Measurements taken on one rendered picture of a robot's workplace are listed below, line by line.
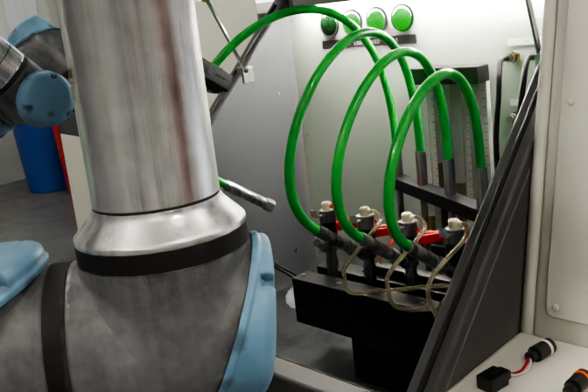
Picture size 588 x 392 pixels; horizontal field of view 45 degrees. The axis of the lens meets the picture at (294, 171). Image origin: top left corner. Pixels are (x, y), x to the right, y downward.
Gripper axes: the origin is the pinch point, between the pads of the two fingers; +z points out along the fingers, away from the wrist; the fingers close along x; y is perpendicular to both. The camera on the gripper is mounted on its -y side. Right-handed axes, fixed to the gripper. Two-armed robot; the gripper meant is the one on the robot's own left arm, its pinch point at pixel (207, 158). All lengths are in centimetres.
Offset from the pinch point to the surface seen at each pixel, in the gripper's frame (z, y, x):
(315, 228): 18.4, -0.8, 14.7
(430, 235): 33.0, -10.7, 13.5
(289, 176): 10.4, -4.0, 18.6
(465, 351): 38, 1, 35
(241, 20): -38, -91, -296
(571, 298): 46, -12, 34
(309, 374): 27.9, 15.2, 23.4
